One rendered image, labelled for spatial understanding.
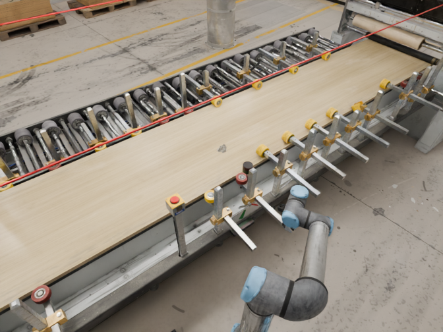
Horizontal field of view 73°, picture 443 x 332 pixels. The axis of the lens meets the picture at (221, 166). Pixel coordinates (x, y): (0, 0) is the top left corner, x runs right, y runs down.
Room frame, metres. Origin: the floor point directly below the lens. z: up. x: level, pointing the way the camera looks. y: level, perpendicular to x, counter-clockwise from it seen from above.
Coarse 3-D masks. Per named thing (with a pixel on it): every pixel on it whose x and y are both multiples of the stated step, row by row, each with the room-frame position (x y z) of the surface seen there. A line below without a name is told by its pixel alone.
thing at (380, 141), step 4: (344, 120) 1.88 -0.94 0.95; (348, 120) 1.87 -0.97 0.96; (356, 128) 1.79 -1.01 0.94; (360, 128) 1.77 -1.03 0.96; (364, 128) 1.77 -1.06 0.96; (360, 132) 1.76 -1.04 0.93; (364, 132) 1.74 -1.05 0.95; (368, 132) 1.72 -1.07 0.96; (368, 136) 1.70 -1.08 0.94; (372, 136) 1.68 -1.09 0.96; (376, 136) 1.68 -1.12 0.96; (376, 140) 1.65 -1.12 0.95; (380, 140) 1.64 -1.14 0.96; (384, 140) 1.64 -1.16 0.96; (380, 144) 1.62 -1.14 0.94; (384, 144) 1.60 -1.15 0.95; (388, 144) 1.60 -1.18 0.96
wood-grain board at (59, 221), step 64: (320, 64) 2.87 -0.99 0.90; (384, 64) 2.90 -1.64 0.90; (192, 128) 1.80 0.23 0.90; (256, 128) 1.82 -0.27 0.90; (0, 192) 1.15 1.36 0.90; (64, 192) 1.16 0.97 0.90; (128, 192) 1.16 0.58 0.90; (192, 192) 1.18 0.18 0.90; (0, 256) 0.73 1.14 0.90; (64, 256) 0.73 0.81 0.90
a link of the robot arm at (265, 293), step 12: (252, 276) 0.41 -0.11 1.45; (264, 276) 0.40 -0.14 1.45; (276, 276) 0.41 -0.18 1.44; (252, 288) 0.37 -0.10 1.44; (264, 288) 0.37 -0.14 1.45; (276, 288) 0.37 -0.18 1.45; (288, 288) 0.37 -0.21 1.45; (252, 300) 0.35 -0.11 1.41; (264, 300) 0.34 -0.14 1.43; (276, 300) 0.34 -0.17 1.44; (288, 300) 0.33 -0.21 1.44; (252, 312) 0.34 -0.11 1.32; (264, 312) 0.33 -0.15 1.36; (276, 312) 0.31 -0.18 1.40; (240, 324) 0.38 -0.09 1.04; (252, 324) 0.33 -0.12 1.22; (264, 324) 0.33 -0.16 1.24
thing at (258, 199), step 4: (240, 184) 1.29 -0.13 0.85; (244, 184) 1.28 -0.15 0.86; (244, 188) 1.26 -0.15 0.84; (256, 196) 1.19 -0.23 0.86; (256, 200) 1.17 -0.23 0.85; (260, 200) 1.15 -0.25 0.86; (260, 204) 1.14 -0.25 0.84; (264, 204) 1.12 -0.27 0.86; (264, 208) 1.11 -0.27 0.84; (268, 208) 1.10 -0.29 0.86; (272, 208) 1.10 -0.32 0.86; (268, 212) 1.08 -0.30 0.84; (272, 212) 1.07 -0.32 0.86; (276, 212) 1.07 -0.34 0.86; (272, 216) 1.05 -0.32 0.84; (276, 216) 1.04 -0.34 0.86; (280, 216) 1.04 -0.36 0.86; (276, 220) 1.02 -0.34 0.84; (280, 220) 1.01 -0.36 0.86; (280, 224) 1.00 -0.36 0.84
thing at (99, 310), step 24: (432, 96) 2.64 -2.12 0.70; (360, 144) 1.89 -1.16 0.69; (312, 168) 1.60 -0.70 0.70; (288, 192) 1.37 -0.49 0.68; (192, 240) 0.96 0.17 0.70; (216, 240) 0.97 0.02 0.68; (168, 264) 0.80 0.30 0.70; (120, 288) 0.65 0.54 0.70; (144, 288) 0.67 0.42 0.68; (96, 312) 0.52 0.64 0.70
